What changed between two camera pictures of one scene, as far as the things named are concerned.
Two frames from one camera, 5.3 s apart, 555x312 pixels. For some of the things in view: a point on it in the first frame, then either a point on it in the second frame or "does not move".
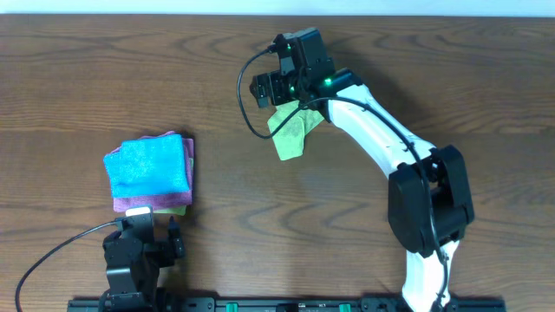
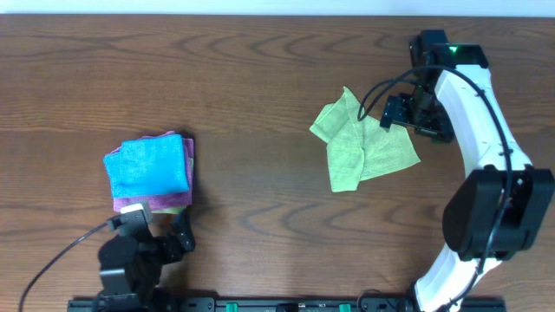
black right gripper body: (282, 88) -> (421, 112)
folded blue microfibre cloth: (148, 166) does not move
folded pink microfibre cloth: (159, 200) does not move
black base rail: (279, 305) does not move
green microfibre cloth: (290, 139) -> (358, 149)
